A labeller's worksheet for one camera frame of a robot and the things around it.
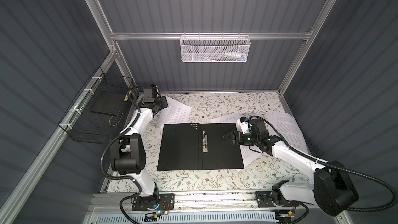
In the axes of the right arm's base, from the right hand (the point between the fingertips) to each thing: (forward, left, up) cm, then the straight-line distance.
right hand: (232, 138), depth 84 cm
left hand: (+21, +40, +8) cm, 46 cm away
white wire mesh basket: (+63, +7, +17) cm, 66 cm away
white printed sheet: (+24, +34, -7) cm, 42 cm away
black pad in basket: (+7, +60, +23) cm, 65 cm away
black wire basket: (+3, +66, +19) cm, 69 cm away
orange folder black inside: (0, +19, -9) cm, 21 cm away
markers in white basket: (+43, +1, +24) cm, 49 cm away
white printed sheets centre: (+21, -3, -10) cm, 23 cm away
